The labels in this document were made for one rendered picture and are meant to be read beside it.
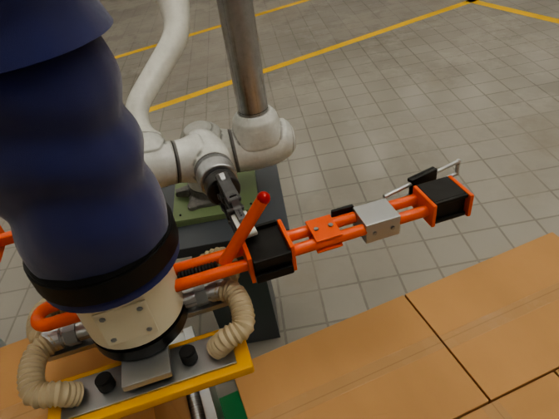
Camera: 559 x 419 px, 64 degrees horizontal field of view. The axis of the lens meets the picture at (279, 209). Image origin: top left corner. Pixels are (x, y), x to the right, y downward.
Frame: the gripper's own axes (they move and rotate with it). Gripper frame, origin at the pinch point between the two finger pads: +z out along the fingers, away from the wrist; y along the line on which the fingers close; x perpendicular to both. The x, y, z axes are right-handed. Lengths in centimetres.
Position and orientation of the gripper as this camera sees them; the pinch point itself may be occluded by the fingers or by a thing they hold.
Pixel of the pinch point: (248, 239)
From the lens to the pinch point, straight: 84.3
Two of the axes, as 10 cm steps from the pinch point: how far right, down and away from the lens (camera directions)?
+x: -9.2, 3.3, -1.9
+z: 3.6, 5.6, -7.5
